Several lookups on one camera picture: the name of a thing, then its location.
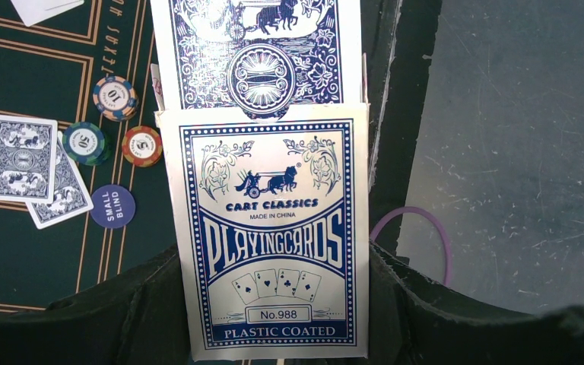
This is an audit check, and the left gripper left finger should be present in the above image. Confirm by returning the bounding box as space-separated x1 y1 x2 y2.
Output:
0 246 191 364

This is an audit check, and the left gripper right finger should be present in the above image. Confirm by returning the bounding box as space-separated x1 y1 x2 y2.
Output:
367 243 584 364

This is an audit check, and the blue small blind button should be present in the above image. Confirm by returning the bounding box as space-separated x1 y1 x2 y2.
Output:
90 184 136 229

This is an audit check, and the blue playing card deck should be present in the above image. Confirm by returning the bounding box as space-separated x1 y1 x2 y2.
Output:
155 103 370 361

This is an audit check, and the orange chip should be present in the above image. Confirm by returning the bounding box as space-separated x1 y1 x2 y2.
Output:
122 125 163 167

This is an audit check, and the green chip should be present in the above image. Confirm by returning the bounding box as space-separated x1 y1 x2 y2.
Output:
62 122 111 166

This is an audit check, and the next card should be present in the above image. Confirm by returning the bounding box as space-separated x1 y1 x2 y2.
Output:
151 0 363 118

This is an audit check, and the face-up community card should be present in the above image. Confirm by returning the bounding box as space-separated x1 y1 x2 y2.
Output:
11 0 84 27

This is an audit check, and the dark green poker mat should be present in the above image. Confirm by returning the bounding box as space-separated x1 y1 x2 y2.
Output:
0 1 176 316

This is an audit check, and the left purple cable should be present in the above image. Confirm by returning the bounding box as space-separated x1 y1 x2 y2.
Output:
370 206 453 287

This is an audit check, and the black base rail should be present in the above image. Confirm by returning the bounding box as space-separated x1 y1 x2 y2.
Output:
360 0 443 252

